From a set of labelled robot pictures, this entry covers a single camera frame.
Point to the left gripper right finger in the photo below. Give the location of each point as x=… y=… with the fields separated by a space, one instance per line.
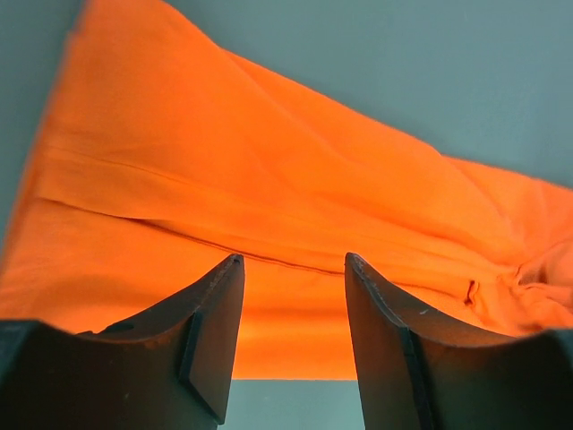
x=418 y=368

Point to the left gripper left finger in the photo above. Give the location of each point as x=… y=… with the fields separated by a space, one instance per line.
x=167 y=367

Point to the orange t shirt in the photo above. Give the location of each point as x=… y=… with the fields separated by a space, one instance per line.
x=161 y=153

